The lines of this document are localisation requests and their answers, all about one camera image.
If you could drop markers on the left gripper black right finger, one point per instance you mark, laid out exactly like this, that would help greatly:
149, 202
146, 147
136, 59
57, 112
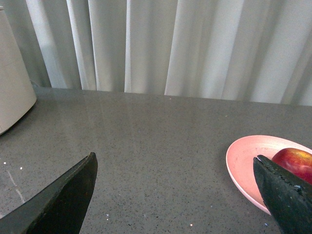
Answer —
287, 197

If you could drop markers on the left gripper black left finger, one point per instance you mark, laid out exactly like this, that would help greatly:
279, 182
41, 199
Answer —
61, 207

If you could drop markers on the pink plate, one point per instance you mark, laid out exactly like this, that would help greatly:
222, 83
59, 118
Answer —
239, 161

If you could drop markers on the white curtain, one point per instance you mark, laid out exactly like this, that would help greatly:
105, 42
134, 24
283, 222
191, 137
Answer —
251, 50

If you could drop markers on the red apple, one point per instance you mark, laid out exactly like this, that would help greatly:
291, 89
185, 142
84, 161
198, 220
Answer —
296, 161

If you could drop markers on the white appliance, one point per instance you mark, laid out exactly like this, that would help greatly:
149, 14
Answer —
17, 95

